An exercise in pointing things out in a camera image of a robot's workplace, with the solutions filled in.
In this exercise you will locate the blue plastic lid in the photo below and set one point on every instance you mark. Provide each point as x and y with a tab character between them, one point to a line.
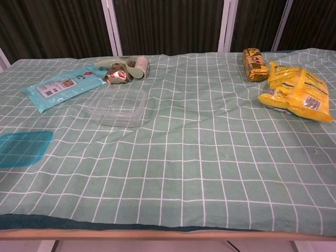
23	148

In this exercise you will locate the clear plastic container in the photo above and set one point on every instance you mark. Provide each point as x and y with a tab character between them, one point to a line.
118	110

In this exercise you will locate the green checked tablecloth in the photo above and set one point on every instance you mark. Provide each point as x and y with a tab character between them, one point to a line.
183	144

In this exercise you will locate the pale green lint roller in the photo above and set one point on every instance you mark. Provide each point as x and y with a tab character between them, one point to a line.
141	65

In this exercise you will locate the shiny brown snack packet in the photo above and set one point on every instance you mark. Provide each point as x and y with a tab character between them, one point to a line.
118	76

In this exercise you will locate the golden biscuit pack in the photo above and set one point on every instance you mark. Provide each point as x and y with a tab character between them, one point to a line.
256	68

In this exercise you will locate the light blue wet wipes pack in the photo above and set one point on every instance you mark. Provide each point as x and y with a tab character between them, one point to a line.
60	89

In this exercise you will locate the yellow snack bag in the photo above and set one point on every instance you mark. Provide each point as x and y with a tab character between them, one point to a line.
296	92

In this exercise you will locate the white partition frame post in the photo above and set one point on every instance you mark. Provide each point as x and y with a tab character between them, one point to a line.
112	26
4	59
228	26
282	26

